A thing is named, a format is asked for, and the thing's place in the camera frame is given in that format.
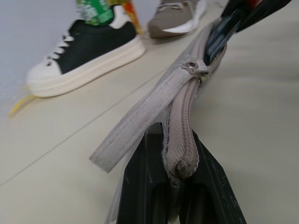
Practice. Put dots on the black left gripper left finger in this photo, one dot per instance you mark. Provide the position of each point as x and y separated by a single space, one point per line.
140 186

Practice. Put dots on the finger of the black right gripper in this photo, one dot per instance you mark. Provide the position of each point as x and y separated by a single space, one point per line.
264 16
219 37

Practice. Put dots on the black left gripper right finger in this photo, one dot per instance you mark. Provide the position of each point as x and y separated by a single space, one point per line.
210 193

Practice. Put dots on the taupe sneaker white sole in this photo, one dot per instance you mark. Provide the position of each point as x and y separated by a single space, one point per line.
168 21

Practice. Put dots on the orange patterned trouser leg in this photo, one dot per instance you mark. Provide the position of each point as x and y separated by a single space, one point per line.
135 16

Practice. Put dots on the grey zipper grid pouch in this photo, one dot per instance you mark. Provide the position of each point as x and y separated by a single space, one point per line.
144 112

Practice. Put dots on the yellow strip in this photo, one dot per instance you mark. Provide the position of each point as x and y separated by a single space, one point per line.
21 105

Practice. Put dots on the black and white sneaker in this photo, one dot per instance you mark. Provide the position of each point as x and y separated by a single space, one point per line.
93 46

